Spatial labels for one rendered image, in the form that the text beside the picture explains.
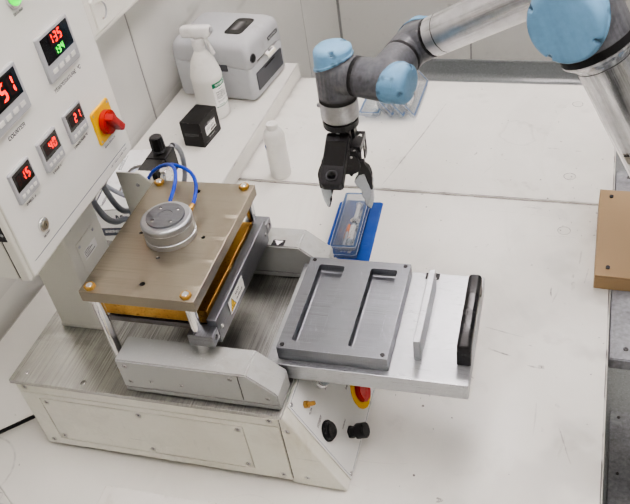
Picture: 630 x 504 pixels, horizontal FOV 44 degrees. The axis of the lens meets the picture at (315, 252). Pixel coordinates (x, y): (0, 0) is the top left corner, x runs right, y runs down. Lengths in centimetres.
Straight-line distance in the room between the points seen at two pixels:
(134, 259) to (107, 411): 27
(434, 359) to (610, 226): 63
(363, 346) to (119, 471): 49
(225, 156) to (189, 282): 86
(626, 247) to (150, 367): 92
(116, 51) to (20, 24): 94
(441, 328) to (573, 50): 44
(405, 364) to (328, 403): 18
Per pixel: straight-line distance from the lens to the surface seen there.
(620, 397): 238
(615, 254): 160
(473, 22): 144
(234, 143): 199
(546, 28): 120
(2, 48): 109
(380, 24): 372
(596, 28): 118
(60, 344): 138
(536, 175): 185
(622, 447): 226
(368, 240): 168
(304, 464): 125
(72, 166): 121
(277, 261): 133
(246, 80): 212
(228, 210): 123
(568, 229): 170
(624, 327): 151
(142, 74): 216
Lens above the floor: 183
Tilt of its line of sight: 40 degrees down
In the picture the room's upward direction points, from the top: 10 degrees counter-clockwise
